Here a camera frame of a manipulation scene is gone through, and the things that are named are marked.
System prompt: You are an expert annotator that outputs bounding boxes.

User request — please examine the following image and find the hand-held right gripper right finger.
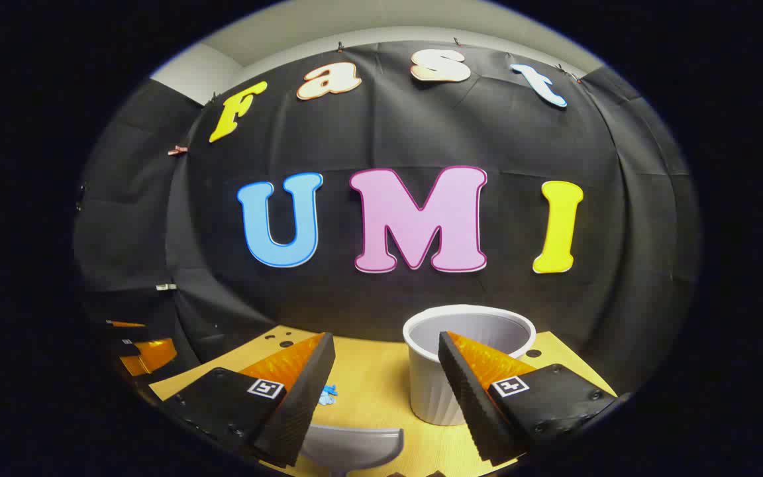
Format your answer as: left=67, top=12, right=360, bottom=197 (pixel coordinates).
left=438, top=331, right=621, bottom=466

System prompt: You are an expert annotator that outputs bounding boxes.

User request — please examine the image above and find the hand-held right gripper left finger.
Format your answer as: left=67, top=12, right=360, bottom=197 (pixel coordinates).
left=156, top=333, right=336, bottom=468

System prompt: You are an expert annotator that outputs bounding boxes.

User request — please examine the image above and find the white ribbed garbage bin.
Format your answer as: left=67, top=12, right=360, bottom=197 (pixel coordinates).
left=403, top=305, right=536, bottom=427

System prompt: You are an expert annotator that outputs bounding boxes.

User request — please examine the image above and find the grey plastic dustpan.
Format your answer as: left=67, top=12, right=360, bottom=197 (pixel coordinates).
left=299, top=424, right=404, bottom=476

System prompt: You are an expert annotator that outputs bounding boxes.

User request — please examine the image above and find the wooden desktop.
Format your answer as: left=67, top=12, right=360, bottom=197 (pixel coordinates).
left=150, top=325, right=617, bottom=477

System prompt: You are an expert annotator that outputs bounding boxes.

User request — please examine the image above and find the black backdrop cloth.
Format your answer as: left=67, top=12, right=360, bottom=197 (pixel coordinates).
left=74, top=40, right=703, bottom=398

